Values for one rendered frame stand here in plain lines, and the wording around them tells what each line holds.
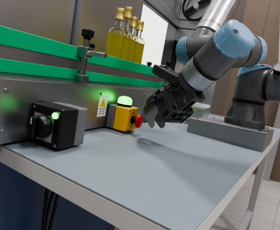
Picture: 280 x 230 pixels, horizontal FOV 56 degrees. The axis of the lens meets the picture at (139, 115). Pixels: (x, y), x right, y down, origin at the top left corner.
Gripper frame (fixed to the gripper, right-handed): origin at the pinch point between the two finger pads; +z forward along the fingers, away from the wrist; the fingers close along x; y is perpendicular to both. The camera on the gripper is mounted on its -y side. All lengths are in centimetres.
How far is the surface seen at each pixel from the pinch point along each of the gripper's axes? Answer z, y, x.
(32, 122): -7.6, 7.9, -33.5
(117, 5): 8, -66, 12
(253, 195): 52, 19, 113
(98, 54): -11.6, -9.0, -18.2
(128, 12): 0, -50, 9
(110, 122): 7.7, -2.6, -7.2
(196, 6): 13, -109, 92
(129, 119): 3.6, -1.2, -3.2
